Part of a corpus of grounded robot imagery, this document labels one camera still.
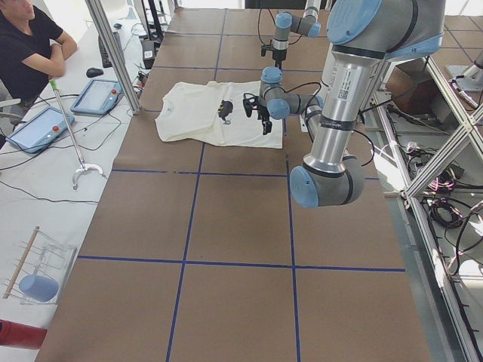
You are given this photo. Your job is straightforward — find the cable bundle on floor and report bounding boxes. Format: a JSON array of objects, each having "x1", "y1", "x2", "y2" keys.
[{"x1": 399, "y1": 139, "x2": 483, "y2": 280}]

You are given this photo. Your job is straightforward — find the far blue teach pendant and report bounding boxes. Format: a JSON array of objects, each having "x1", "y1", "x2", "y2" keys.
[{"x1": 70, "y1": 78, "x2": 123, "y2": 115}]

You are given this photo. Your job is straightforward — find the aluminium frame post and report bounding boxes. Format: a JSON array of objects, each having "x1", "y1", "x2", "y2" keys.
[{"x1": 85, "y1": 0, "x2": 141, "y2": 115}]

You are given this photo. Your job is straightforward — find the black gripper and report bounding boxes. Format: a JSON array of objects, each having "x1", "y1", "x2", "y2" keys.
[{"x1": 242, "y1": 93, "x2": 272, "y2": 135}]

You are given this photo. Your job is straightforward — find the brown cardboard box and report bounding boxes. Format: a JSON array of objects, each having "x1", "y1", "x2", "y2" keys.
[{"x1": 386, "y1": 58, "x2": 438, "y2": 115}]

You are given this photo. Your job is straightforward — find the person in black shirt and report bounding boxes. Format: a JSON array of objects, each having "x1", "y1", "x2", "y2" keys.
[{"x1": 1, "y1": 1, "x2": 77, "y2": 110}]

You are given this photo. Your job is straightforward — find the near blue teach pendant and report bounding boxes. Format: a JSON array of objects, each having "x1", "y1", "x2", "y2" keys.
[{"x1": 6, "y1": 106, "x2": 67, "y2": 154}]

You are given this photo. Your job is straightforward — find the black computer mouse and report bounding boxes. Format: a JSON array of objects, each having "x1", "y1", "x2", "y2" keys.
[{"x1": 86, "y1": 67, "x2": 104, "y2": 78}]

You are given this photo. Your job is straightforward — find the cream long-sleeve cat shirt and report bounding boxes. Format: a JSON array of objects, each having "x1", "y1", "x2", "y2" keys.
[{"x1": 155, "y1": 81, "x2": 283, "y2": 149}]

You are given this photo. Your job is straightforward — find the black keyboard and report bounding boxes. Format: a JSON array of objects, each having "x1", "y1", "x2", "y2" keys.
[{"x1": 98, "y1": 31, "x2": 123, "y2": 68}]

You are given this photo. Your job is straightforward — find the aluminium frame right side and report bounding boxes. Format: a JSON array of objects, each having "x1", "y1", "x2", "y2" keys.
[{"x1": 361, "y1": 0, "x2": 483, "y2": 362}]

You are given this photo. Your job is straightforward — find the blue cup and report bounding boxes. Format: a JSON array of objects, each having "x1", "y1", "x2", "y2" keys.
[{"x1": 19, "y1": 275, "x2": 59, "y2": 302}]

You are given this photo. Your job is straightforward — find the metal reacher grabber tool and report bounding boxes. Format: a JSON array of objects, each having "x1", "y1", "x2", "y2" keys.
[{"x1": 49, "y1": 79, "x2": 106, "y2": 190}]

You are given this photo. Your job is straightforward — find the clear acrylic rack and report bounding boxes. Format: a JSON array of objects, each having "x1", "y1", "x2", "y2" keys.
[{"x1": 1, "y1": 226, "x2": 78, "y2": 305}]

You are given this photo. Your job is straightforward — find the red cylinder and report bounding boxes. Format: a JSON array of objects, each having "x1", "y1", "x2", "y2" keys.
[{"x1": 1, "y1": 320, "x2": 48, "y2": 350}]

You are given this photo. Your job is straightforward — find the blue teach pendant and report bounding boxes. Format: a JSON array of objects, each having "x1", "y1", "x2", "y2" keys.
[
  {"x1": 6, "y1": 106, "x2": 67, "y2": 154},
  {"x1": 70, "y1": 78, "x2": 123, "y2": 115}
]

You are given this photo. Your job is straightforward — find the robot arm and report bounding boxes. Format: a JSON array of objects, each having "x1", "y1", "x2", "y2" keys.
[
  {"x1": 260, "y1": 0, "x2": 321, "y2": 69},
  {"x1": 243, "y1": 1, "x2": 445, "y2": 207}
]

